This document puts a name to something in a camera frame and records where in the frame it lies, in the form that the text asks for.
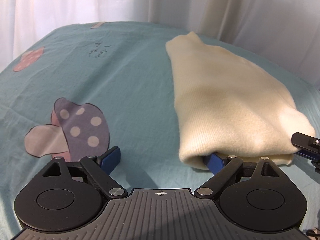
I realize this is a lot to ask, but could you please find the cream knit sweater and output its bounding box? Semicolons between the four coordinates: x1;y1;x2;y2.
165;32;316;170

